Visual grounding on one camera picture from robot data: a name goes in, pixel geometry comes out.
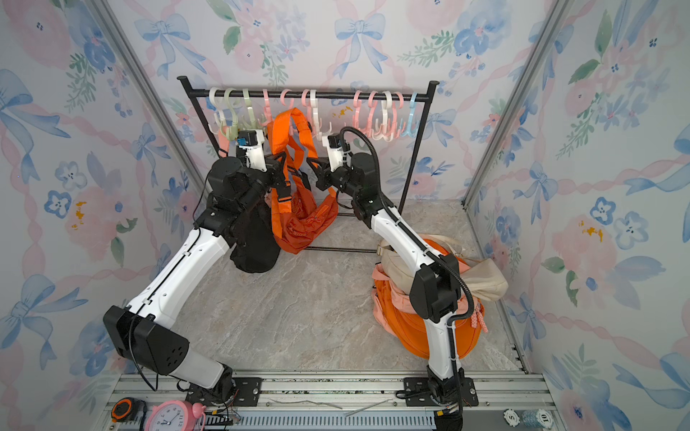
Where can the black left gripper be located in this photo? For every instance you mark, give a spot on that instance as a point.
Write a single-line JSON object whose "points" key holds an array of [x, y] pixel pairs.
{"points": [[276, 171]]}

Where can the pink alarm clock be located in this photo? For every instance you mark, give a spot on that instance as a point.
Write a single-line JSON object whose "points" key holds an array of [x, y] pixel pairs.
{"points": [[177, 415]]}

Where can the white hook leftmost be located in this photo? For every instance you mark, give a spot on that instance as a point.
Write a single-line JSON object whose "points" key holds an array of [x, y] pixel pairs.
{"points": [[219, 115]]}

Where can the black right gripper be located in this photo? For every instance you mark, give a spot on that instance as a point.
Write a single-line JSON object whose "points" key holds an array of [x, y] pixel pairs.
{"points": [[322, 168]]}

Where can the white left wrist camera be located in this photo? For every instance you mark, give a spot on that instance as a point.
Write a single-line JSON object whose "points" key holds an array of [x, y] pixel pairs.
{"points": [[249, 145]]}

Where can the black clothes rack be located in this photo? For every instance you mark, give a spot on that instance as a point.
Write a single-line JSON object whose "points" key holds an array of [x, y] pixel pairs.
{"points": [[309, 96]]}

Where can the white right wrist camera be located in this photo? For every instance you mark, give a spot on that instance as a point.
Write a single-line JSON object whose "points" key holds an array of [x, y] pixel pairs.
{"points": [[336, 154]]}

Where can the light blue hook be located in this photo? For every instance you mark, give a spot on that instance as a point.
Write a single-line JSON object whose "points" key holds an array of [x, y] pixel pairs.
{"points": [[411, 126]]}

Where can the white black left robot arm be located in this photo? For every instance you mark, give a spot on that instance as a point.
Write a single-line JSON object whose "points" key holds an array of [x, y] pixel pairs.
{"points": [[236, 222]]}

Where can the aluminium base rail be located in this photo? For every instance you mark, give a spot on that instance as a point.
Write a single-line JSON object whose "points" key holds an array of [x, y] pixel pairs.
{"points": [[352, 400]]}

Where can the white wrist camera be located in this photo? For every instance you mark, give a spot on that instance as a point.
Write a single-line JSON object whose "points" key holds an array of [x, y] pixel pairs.
{"points": [[249, 145], [336, 154]]}

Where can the white poker chips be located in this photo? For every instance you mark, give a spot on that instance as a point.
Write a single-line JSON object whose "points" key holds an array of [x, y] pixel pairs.
{"points": [[534, 418]]}

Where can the orange black tape measure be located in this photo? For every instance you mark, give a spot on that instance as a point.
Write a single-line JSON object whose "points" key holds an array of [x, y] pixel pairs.
{"points": [[127, 409]]}

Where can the beige crossbody bag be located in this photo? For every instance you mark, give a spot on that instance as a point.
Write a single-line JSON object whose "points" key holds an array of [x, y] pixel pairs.
{"points": [[484, 279]]}

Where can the black crossbody bag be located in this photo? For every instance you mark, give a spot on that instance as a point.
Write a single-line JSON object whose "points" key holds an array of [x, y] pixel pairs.
{"points": [[256, 250]]}

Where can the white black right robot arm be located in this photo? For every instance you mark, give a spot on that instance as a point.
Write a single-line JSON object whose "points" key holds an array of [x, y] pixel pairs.
{"points": [[438, 295]]}

